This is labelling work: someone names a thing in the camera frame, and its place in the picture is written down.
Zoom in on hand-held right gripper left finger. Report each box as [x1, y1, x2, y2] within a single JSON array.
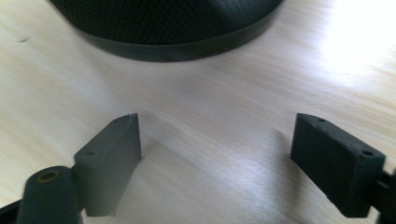
[[73, 113, 144, 217]]

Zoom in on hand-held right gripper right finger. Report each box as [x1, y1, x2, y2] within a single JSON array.
[[290, 112, 387, 218]]

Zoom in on black mesh basket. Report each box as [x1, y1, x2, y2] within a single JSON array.
[[48, 0, 285, 63]]

